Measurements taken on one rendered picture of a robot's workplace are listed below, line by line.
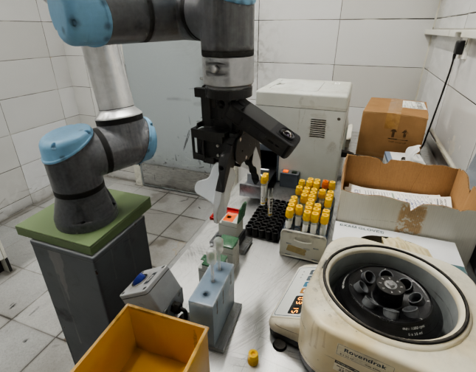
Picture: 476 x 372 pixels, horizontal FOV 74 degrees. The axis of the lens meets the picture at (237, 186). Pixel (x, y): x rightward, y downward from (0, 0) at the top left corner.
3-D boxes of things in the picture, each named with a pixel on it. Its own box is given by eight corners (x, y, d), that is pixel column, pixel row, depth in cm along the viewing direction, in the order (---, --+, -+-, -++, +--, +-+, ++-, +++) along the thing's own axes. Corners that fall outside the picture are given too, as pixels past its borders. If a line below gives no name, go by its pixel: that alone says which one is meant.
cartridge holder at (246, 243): (219, 234, 80) (218, 221, 79) (252, 242, 77) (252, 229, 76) (209, 246, 76) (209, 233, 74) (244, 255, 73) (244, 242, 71)
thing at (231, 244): (220, 257, 72) (219, 232, 69) (239, 262, 71) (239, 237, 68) (212, 268, 69) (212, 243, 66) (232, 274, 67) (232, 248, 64)
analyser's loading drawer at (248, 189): (259, 170, 112) (260, 156, 109) (277, 172, 110) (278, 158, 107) (239, 195, 95) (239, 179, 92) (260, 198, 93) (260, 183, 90)
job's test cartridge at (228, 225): (225, 232, 78) (225, 210, 75) (243, 237, 77) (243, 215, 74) (218, 241, 75) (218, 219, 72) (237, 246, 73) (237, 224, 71)
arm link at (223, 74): (262, 53, 47) (237, 60, 40) (261, 85, 49) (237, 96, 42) (218, 52, 50) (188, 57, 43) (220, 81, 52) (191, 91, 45)
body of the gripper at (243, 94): (216, 147, 58) (212, 80, 52) (259, 156, 54) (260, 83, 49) (192, 163, 52) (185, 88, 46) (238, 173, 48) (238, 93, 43)
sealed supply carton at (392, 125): (364, 134, 157) (371, 96, 148) (417, 141, 147) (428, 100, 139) (354, 154, 132) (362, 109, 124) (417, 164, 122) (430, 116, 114)
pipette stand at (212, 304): (207, 298, 61) (204, 257, 57) (241, 307, 59) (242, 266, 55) (184, 342, 52) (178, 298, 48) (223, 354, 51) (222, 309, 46)
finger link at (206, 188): (192, 215, 52) (207, 162, 53) (223, 225, 50) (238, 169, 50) (182, 214, 49) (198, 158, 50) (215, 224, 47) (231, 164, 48)
